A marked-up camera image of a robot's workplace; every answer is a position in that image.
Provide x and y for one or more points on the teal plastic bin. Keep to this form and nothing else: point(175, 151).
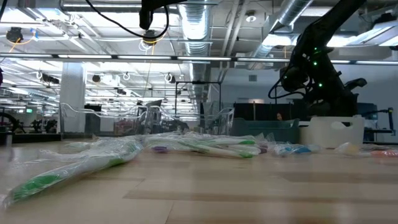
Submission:
point(264, 132)

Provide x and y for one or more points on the person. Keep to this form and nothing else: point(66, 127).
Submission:
point(279, 117)

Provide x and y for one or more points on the black background equipment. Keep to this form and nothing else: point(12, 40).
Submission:
point(49, 126)

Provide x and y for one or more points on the long ceiling light rail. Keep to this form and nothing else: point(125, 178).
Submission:
point(202, 58)

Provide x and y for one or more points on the black ceiling-mounted camera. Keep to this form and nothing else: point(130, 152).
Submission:
point(14, 34)
point(150, 33)

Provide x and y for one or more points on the black background stand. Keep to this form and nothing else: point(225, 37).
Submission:
point(390, 118)

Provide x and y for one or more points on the purple white toothbrush in wrapper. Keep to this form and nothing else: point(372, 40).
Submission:
point(160, 149)
point(263, 150)

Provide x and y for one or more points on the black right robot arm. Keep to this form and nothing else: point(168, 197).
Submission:
point(323, 31)

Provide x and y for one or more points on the clear plastic bin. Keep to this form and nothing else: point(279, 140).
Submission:
point(225, 123)

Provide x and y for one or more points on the blue white toothbrush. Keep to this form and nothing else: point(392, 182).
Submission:
point(298, 150)

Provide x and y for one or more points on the black cabinet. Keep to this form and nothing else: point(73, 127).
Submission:
point(92, 121)

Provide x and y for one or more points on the black monitor row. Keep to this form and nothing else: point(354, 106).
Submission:
point(368, 110)
point(264, 110)

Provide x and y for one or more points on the silver round air duct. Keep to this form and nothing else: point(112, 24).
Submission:
point(194, 43)
point(289, 14)

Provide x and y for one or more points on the orange white toothbrush in wrapper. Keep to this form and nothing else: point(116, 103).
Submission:
point(382, 153)

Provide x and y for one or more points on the black bench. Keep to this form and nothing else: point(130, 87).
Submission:
point(37, 138)

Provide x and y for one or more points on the white plastic bin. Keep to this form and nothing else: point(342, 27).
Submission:
point(317, 137)

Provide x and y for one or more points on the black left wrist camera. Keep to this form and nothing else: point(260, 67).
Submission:
point(146, 18)

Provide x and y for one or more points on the green exit sign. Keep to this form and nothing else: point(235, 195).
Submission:
point(29, 110)

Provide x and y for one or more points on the round ceiling fixture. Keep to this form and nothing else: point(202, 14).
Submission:
point(251, 18)

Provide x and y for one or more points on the white building pillar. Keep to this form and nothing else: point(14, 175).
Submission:
point(73, 93)

